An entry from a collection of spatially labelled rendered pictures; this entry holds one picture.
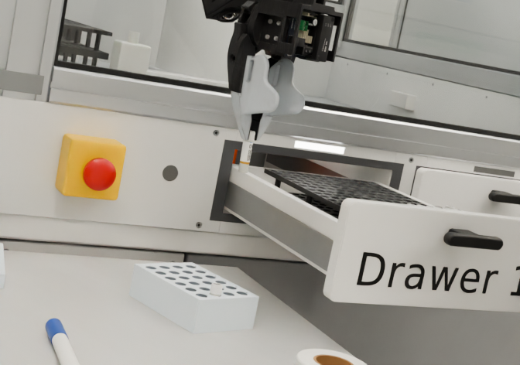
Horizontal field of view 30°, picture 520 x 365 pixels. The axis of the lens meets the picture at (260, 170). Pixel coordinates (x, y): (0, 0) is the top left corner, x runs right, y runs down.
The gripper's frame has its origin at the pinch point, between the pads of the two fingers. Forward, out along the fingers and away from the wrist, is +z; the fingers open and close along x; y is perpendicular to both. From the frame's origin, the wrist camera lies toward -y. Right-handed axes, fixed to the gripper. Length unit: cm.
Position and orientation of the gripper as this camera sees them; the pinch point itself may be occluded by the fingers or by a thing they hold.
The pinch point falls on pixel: (247, 126)
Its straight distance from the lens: 105.3
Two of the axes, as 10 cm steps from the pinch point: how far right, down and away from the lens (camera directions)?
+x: 6.5, 0.1, 7.6
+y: 7.3, 2.4, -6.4
